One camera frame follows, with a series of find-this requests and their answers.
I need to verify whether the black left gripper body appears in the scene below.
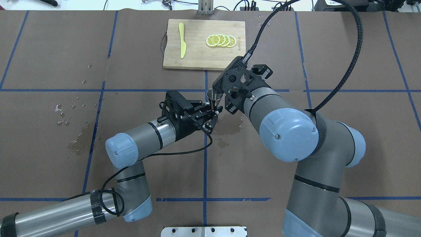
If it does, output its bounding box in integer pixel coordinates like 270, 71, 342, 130
176, 105, 197, 141

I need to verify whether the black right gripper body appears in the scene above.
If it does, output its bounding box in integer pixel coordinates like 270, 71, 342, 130
225, 89, 254, 115

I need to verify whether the steel jigger cup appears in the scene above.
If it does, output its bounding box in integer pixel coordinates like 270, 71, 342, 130
206, 89, 223, 114

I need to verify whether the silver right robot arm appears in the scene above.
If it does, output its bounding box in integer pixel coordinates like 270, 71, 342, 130
219, 63, 420, 237

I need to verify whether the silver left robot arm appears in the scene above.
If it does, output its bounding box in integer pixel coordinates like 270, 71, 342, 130
1, 100, 222, 237

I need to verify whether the yellow plastic knife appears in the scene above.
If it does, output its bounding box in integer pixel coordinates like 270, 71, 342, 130
178, 22, 187, 59

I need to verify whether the bamboo cutting board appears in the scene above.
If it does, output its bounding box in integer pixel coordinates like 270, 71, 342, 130
163, 18, 246, 70

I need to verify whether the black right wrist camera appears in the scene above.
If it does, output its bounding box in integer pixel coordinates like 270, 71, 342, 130
211, 56, 267, 99

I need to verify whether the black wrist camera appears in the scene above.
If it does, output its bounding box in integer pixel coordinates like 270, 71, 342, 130
211, 56, 267, 99
157, 90, 194, 126

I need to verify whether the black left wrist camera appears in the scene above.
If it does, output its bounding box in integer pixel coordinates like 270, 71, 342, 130
157, 90, 194, 126

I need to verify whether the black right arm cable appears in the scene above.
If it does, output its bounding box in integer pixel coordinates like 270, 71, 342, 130
243, 0, 363, 114

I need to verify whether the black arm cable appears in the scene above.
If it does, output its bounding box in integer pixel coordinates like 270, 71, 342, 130
243, 0, 363, 114
59, 102, 213, 216

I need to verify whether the aluminium frame post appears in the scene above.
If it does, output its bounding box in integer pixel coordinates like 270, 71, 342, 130
198, 0, 214, 15

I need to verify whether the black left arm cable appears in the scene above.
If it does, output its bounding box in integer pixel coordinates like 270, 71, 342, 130
59, 102, 213, 216

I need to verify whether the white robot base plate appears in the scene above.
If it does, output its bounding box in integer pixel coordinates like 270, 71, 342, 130
161, 226, 248, 237

